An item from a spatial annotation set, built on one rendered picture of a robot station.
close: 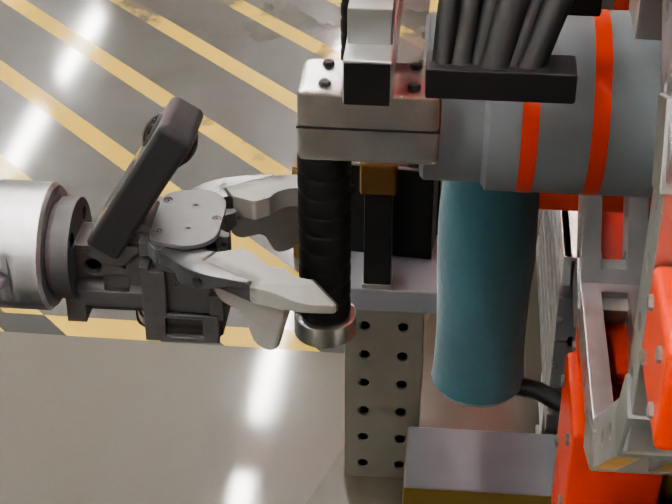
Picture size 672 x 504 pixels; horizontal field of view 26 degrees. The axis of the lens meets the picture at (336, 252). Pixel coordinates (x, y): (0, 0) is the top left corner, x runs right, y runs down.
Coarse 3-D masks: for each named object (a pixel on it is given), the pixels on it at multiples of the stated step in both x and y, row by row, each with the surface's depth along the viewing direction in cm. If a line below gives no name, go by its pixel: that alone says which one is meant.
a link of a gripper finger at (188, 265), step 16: (160, 256) 96; (176, 256) 96; (192, 256) 96; (208, 256) 96; (176, 272) 96; (192, 272) 94; (208, 272) 94; (224, 272) 94; (208, 288) 94; (224, 288) 95; (240, 288) 94
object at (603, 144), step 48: (432, 48) 106; (576, 48) 104; (624, 48) 104; (576, 96) 104; (624, 96) 103; (480, 144) 106; (528, 144) 105; (576, 144) 105; (624, 144) 104; (528, 192) 111; (576, 192) 110; (624, 192) 109
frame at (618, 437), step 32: (608, 0) 130; (640, 224) 132; (640, 256) 131; (576, 288) 131; (608, 288) 130; (640, 288) 91; (576, 320) 131; (608, 320) 131; (640, 320) 92; (608, 384) 119; (640, 384) 91; (608, 416) 105; (640, 416) 92; (608, 448) 104; (640, 448) 94
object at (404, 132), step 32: (320, 64) 93; (416, 64) 93; (320, 96) 90; (416, 96) 90; (320, 128) 92; (352, 128) 91; (384, 128) 91; (416, 128) 91; (352, 160) 93; (384, 160) 92; (416, 160) 92
